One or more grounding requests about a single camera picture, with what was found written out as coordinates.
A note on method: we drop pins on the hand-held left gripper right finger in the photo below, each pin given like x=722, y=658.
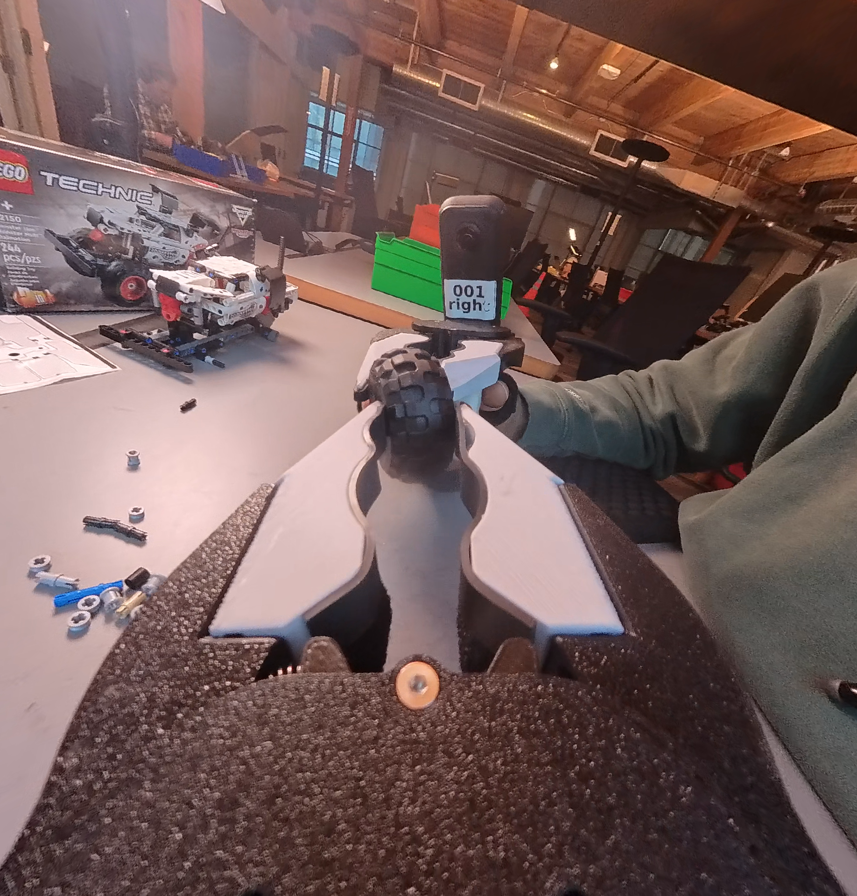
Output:
x=541, y=553

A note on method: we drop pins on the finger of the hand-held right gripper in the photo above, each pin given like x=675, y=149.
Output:
x=474, y=375
x=380, y=357

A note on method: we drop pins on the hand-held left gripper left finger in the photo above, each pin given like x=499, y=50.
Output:
x=300, y=553

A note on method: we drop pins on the black lego wheel red hub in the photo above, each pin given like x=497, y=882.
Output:
x=412, y=406

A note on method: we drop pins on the white lego truck model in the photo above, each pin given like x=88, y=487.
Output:
x=219, y=287

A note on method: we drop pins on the white printed sticker sheet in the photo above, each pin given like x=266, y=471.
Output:
x=30, y=350

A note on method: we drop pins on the person's right forearm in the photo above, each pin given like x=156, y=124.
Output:
x=653, y=406

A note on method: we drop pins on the small tan lego piece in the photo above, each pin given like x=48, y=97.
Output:
x=132, y=595

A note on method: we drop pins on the small blue lego piece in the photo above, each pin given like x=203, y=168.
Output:
x=86, y=592

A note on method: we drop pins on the small grey lego piece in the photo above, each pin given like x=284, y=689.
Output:
x=79, y=623

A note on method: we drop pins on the small white lego piece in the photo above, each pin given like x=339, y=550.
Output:
x=48, y=571

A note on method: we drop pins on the lego set box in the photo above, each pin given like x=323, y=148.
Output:
x=65, y=210

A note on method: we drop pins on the red plastic bin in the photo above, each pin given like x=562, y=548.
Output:
x=424, y=227

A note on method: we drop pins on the green plastic bin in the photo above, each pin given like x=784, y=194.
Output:
x=401, y=273

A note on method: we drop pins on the black quilted chair armrest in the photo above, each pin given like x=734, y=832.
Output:
x=611, y=497

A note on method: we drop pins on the blue-lit window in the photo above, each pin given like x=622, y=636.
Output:
x=345, y=137

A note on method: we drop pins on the black office chair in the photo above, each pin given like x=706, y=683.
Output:
x=653, y=301

